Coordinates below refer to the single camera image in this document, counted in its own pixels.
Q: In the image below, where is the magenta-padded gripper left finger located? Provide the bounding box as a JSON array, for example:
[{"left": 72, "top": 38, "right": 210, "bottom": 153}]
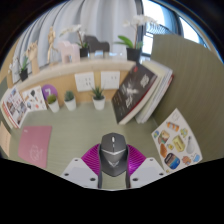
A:
[{"left": 60, "top": 143, "right": 102, "bottom": 190}]

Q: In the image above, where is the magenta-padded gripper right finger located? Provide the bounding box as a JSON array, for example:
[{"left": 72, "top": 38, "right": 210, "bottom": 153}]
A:
[{"left": 125, "top": 144, "right": 167, "bottom": 190}]

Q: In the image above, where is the dark grey computer mouse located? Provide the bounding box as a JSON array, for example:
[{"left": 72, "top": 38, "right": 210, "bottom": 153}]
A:
[{"left": 98, "top": 132, "right": 130, "bottom": 178}]

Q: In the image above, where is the pink mouse pad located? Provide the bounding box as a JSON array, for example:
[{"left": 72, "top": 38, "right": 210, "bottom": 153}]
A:
[{"left": 17, "top": 124, "right": 53, "bottom": 170}]

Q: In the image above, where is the white sheet with colourful stickers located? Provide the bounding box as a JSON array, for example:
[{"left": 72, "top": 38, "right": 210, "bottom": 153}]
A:
[{"left": 150, "top": 107, "right": 204, "bottom": 175}]

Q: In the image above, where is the small succulent in white pot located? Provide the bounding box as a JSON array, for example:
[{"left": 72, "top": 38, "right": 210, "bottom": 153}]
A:
[
  {"left": 45, "top": 93, "right": 61, "bottom": 114},
  {"left": 89, "top": 85, "right": 107, "bottom": 111},
  {"left": 63, "top": 90, "right": 78, "bottom": 112}
]

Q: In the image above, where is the black book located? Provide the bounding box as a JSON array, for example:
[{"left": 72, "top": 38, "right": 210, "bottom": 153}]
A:
[{"left": 110, "top": 63, "right": 159, "bottom": 126}]

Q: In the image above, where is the stack of white books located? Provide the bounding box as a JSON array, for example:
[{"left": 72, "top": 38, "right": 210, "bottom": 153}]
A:
[{"left": 134, "top": 59, "right": 175, "bottom": 125}]

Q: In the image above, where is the white sticker sheet with drawings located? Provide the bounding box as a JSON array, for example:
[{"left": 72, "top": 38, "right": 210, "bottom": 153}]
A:
[{"left": 20, "top": 85, "right": 48, "bottom": 113}]

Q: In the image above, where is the beige card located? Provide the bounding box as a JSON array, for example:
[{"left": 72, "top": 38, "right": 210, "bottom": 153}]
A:
[{"left": 0, "top": 121, "right": 13, "bottom": 158}]

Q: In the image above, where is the magazine with red spine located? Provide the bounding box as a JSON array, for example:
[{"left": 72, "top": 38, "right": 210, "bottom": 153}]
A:
[{"left": 0, "top": 85, "right": 29, "bottom": 129}]

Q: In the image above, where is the light wooden desk shelf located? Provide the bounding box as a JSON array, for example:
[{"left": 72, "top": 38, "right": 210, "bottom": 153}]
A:
[{"left": 6, "top": 57, "right": 138, "bottom": 108}]

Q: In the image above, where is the olive desk partition panel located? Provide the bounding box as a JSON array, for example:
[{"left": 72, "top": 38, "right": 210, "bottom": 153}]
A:
[{"left": 149, "top": 33, "right": 224, "bottom": 164}]

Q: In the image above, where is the white orchid in black pot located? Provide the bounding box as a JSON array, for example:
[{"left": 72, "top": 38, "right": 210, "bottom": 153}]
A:
[
  {"left": 113, "top": 14, "right": 158, "bottom": 63},
  {"left": 59, "top": 23, "right": 91, "bottom": 58},
  {"left": 9, "top": 54, "right": 31, "bottom": 83}
]

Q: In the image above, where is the pink wooden horse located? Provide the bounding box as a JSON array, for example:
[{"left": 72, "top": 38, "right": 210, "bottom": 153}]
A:
[{"left": 57, "top": 40, "right": 82, "bottom": 65}]

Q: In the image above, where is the black wooden horse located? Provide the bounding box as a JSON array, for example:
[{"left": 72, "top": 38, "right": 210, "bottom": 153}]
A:
[{"left": 83, "top": 34, "right": 111, "bottom": 56}]

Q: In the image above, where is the wooden mannequin figure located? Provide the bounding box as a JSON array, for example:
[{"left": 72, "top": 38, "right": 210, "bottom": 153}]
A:
[{"left": 46, "top": 26, "right": 58, "bottom": 66}]

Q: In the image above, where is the grey curtain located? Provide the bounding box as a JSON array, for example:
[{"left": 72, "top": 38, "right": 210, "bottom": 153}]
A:
[{"left": 13, "top": 0, "right": 144, "bottom": 78}]

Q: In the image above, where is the window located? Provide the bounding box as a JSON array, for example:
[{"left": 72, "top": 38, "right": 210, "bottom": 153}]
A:
[{"left": 141, "top": 0, "right": 214, "bottom": 56}]

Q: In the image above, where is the white wall socket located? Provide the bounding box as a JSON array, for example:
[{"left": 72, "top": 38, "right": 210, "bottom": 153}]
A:
[
  {"left": 74, "top": 71, "right": 96, "bottom": 93},
  {"left": 100, "top": 70, "right": 121, "bottom": 90}
]

